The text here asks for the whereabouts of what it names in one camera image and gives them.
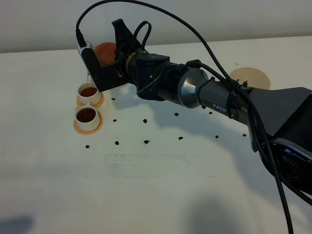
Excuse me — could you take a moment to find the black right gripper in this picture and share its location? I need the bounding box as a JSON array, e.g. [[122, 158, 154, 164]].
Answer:
[[96, 19, 180, 101]]

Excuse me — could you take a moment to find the brown clay teapot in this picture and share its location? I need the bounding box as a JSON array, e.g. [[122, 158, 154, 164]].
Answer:
[[94, 42, 116, 67]]

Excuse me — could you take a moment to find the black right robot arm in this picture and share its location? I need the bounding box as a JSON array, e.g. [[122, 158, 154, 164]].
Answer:
[[97, 19, 312, 203]]

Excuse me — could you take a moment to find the cream round teapot coaster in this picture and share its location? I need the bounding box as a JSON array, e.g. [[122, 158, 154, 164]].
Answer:
[[230, 67, 271, 90]]

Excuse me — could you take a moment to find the white far teacup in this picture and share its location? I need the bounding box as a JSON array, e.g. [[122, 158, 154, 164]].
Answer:
[[78, 82, 101, 105]]

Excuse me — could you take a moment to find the white teacup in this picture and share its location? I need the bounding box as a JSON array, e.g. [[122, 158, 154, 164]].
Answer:
[[78, 82, 101, 105], [75, 103, 100, 131]]

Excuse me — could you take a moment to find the white near teacup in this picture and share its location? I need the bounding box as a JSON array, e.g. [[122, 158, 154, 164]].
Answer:
[[75, 103, 100, 131]]

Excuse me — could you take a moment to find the orange far cup coaster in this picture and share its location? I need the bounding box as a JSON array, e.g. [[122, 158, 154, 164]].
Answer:
[[76, 93, 105, 109]]

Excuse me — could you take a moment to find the orange cup coaster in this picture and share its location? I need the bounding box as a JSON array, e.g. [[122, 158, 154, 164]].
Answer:
[[73, 114, 104, 135], [76, 93, 105, 109]]

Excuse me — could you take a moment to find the orange near cup coaster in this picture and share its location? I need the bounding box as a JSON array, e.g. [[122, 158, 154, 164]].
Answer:
[[73, 114, 104, 135]]

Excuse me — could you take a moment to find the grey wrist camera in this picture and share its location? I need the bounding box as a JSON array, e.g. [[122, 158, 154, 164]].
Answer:
[[78, 42, 104, 92]]

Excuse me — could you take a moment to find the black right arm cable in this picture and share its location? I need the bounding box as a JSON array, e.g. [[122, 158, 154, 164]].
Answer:
[[75, 0, 295, 234]]

